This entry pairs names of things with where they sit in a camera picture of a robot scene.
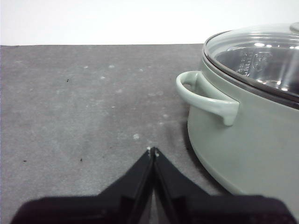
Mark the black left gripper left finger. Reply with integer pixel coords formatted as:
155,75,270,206
10,148,154,224

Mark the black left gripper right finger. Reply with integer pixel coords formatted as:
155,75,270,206
153,147,298,224

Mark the glass lid with green knob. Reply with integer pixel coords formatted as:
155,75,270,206
202,22,299,103

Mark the pale green electric steamer pot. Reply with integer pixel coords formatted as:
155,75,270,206
175,53,299,198

